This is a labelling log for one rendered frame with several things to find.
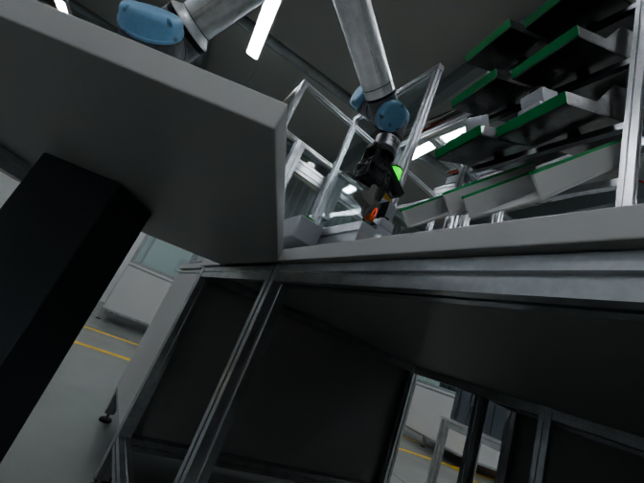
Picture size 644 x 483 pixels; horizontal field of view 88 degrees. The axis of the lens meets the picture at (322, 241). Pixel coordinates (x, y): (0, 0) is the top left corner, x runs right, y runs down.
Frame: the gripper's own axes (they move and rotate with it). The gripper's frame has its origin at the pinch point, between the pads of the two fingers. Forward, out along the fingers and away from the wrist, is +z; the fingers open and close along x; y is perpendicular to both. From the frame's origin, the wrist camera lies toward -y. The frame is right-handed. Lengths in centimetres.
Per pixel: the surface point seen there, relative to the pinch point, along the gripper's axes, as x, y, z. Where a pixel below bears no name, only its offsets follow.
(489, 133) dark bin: 33.2, 1.0, -13.2
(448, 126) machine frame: -41, -58, -98
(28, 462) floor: -84, 38, 107
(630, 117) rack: 52, -9, -16
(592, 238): 60, 20, 24
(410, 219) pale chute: 20.5, 2.5, 6.4
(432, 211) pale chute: 21.3, -2.1, 1.6
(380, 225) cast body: 2.1, -4.3, 1.6
